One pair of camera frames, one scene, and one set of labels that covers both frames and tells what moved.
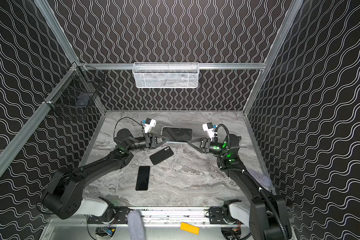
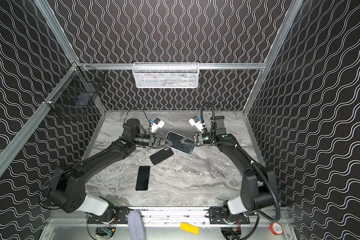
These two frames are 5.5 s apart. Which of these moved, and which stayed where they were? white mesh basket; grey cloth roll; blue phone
Moved: blue phone
Stayed: grey cloth roll; white mesh basket
